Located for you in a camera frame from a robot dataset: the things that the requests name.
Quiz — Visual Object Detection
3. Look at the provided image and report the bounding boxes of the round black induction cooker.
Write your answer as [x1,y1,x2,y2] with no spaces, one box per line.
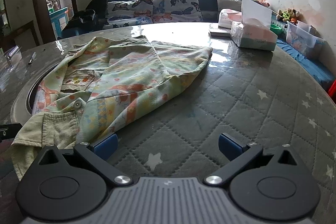
[25,70,62,115]

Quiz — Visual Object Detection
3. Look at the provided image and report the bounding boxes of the black clothes pile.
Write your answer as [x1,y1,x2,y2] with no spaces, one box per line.
[62,0,108,38]

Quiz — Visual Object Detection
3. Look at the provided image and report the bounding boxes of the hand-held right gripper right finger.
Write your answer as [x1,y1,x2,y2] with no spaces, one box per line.
[204,133,303,186]

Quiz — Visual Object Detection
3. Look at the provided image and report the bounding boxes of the pink white tissue pack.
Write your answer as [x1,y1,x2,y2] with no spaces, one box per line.
[218,9,243,28]

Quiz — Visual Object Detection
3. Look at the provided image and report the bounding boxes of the blue cabinet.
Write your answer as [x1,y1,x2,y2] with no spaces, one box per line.
[49,6,69,39]

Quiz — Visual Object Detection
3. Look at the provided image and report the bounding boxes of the flat grey book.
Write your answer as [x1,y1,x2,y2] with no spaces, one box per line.
[209,27,233,38]

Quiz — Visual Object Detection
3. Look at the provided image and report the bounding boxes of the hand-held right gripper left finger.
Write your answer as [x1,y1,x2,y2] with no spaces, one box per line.
[34,133,133,186]

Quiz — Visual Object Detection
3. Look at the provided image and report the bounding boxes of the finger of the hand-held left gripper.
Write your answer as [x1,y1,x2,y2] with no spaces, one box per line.
[0,123,23,139]

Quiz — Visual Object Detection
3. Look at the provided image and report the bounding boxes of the clear plastic container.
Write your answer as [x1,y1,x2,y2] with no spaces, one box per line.
[0,46,21,75]

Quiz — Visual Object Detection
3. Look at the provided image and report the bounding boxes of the clear plastic storage box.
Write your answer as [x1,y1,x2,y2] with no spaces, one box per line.
[286,21,325,59]

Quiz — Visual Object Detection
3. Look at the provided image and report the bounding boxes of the grey pillow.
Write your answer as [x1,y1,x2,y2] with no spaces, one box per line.
[217,0,243,22]

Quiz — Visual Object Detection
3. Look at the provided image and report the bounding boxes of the butterfly print pillow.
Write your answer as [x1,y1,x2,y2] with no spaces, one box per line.
[152,0,203,24]
[106,0,154,27]

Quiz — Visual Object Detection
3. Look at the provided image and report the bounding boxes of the pale green printed child's shirt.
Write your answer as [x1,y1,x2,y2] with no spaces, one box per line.
[10,35,214,182]

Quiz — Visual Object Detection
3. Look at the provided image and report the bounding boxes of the small potted plant toy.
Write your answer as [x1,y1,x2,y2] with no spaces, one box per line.
[276,8,301,24]

